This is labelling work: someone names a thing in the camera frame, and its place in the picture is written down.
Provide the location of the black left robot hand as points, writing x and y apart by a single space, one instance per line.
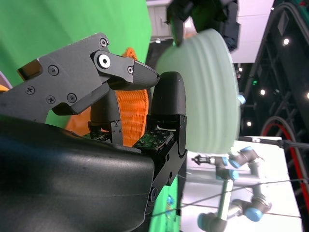
231 19

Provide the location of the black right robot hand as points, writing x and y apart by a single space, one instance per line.
72 181

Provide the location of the pale green bowl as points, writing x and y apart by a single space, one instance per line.
212 96

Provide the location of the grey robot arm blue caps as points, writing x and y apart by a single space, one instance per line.
241 176

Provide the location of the orange wicker basket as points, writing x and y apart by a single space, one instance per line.
132 116

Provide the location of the lavender plate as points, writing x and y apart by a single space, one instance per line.
4 79

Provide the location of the round ceiling spotlight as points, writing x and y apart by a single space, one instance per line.
286 41
248 123
262 92

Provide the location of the green backdrop cloth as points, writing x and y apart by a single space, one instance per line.
164 217

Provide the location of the black pole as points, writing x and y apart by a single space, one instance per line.
289 143

